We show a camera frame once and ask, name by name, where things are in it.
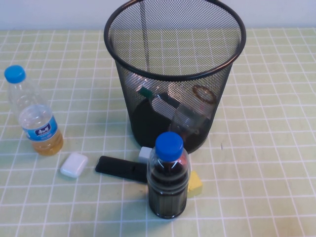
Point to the dark cola bottle blue cap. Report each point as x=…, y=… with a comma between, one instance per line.
x=168, y=187

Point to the black mesh wastebasket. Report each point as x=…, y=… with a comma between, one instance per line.
x=172, y=49

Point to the small white cube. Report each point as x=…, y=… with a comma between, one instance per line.
x=144, y=154

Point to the green checkered tablecloth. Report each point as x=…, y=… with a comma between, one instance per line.
x=74, y=209

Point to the white earbud case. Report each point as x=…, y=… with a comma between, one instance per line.
x=74, y=165

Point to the yellow block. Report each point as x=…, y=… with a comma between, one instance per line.
x=195, y=184

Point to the clear bottle green label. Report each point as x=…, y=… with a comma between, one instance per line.
x=160, y=103

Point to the black flat remote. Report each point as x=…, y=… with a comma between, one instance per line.
x=118, y=168

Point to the brown label bottle white cap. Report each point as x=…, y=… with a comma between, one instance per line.
x=190, y=116

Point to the blue label bottle yellow liquid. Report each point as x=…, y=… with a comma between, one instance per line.
x=40, y=128

